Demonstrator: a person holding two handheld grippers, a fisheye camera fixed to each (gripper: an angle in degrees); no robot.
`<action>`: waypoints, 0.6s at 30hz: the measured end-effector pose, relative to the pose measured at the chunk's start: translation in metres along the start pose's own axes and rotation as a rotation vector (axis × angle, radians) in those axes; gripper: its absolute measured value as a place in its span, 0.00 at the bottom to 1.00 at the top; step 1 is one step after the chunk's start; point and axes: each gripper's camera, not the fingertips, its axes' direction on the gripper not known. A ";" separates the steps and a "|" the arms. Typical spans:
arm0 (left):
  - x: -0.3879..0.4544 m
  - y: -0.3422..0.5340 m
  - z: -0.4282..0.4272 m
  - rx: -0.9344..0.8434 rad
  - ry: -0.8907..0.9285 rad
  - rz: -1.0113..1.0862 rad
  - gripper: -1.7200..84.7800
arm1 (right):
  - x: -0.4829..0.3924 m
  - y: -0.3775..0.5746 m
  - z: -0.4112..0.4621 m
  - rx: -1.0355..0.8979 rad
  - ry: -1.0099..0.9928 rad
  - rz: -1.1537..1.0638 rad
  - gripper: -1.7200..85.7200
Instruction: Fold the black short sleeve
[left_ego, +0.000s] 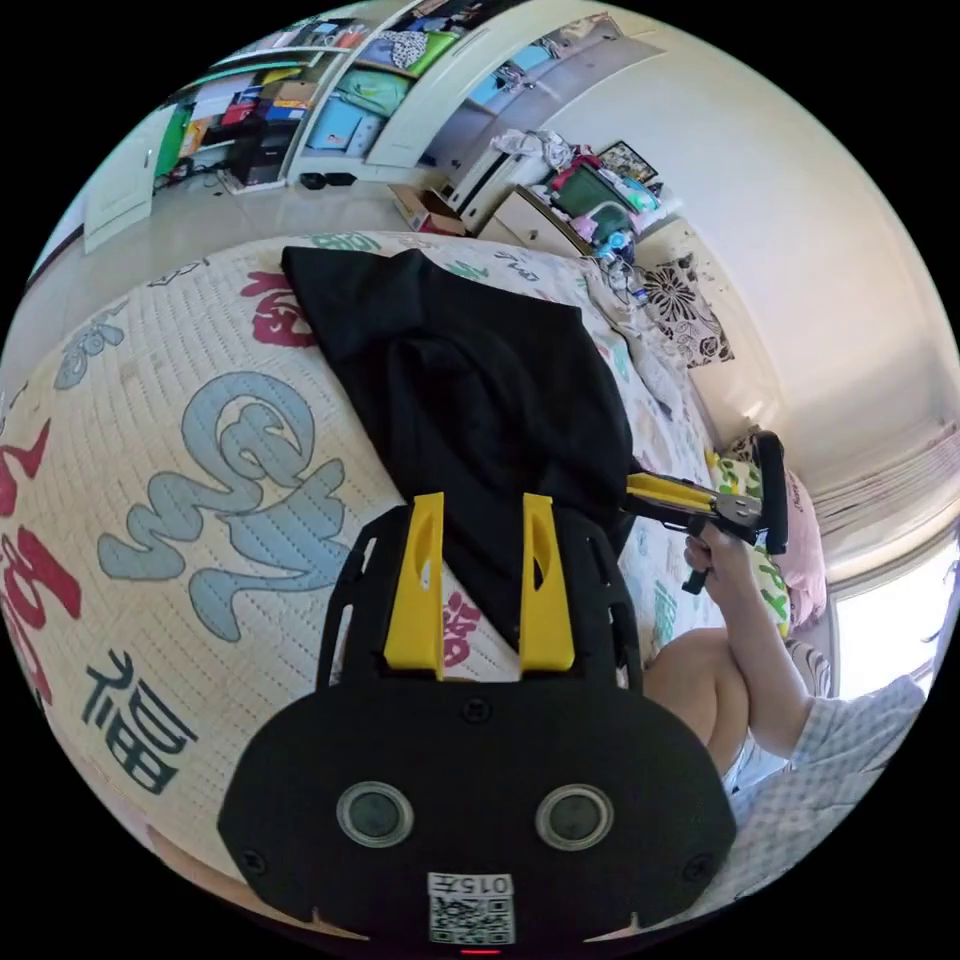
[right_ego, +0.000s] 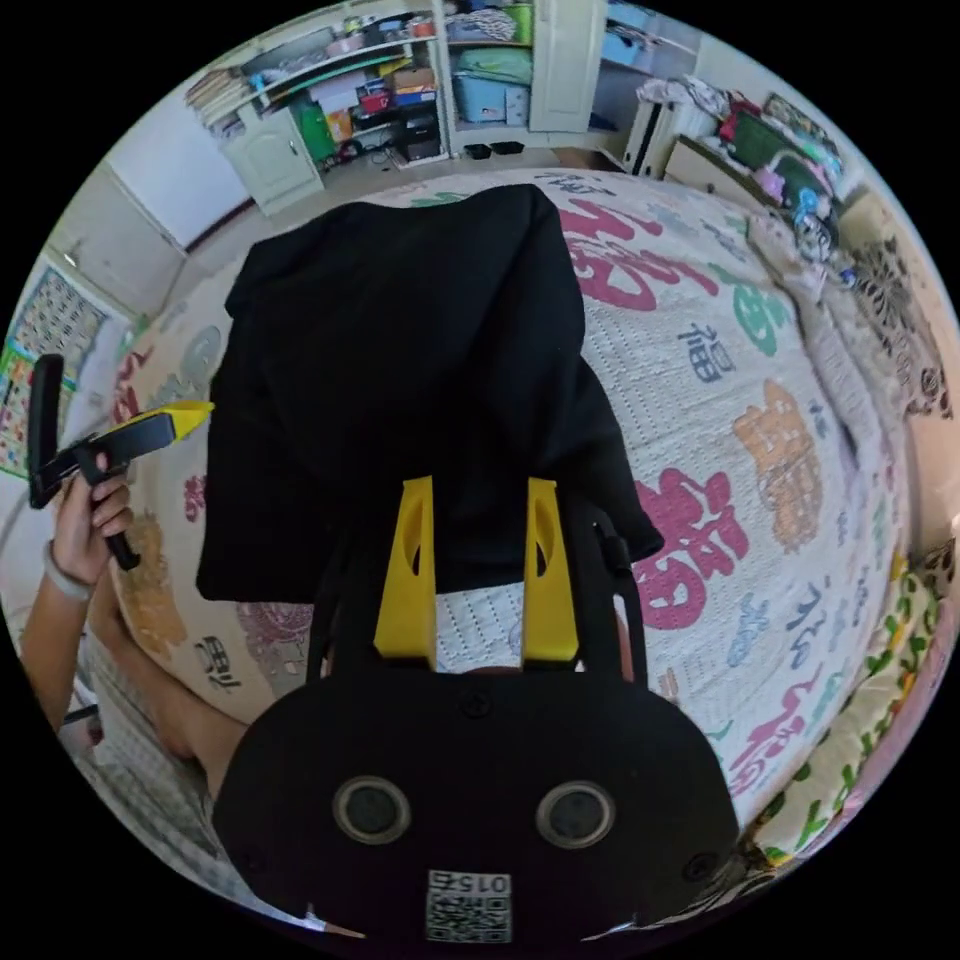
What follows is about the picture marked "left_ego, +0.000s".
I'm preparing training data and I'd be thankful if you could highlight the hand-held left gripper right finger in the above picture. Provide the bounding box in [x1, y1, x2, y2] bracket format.
[518, 493, 577, 675]

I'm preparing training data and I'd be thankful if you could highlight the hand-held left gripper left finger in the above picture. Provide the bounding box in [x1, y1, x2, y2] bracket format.
[383, 491, 445, 681]

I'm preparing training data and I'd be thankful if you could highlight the black short sleeve shirt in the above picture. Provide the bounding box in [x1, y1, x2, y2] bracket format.
[281, 245, 640, 655]

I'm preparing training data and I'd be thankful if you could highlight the person's right forearm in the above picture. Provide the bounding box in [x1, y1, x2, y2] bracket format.
[716, 573, 817, 760]

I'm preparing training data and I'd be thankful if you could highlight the person's right hand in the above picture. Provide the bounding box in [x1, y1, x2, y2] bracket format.
[683, 533, 744, 606]

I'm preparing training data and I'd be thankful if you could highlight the green and yellow patterned pillow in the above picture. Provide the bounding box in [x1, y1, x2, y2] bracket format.
[704, 448, 795, 640]

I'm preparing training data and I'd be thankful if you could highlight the pink pillow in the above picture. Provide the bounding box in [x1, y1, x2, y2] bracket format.
[782, 473, 829, 628]

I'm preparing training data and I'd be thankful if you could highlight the white curtain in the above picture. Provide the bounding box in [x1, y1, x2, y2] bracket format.
[806, 423, 960, 594]

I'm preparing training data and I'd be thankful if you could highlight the black and white floral cushion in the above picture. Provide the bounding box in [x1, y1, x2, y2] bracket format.
[641, 253, 737, 370]

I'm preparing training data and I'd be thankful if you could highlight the window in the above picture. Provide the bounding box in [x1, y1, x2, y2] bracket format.
[830, 517, 960, 695]

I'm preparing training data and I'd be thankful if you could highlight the bed with printed quilt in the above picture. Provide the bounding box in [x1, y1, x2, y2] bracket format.
[0, 228, 759, 928]

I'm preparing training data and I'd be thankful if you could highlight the person's body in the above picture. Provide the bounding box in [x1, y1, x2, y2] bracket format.
[643, 626, 935, 920]

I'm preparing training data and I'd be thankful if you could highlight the cluttered desk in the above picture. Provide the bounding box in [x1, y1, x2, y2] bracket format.
[458, 127, 680, 260]

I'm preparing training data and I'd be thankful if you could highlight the cardboard carton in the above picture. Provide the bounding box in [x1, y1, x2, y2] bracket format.
[386, 182, 468, 238]

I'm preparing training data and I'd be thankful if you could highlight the white wardrobe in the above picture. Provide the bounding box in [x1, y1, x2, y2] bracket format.
[364, 13, 669, 170]

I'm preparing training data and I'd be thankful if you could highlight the open shelf with boxes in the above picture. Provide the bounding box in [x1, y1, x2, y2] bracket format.
[149, 3, 470, 198]

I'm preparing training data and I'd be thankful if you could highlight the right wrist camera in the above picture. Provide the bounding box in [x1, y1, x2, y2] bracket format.
[752, 430, 790, 557]

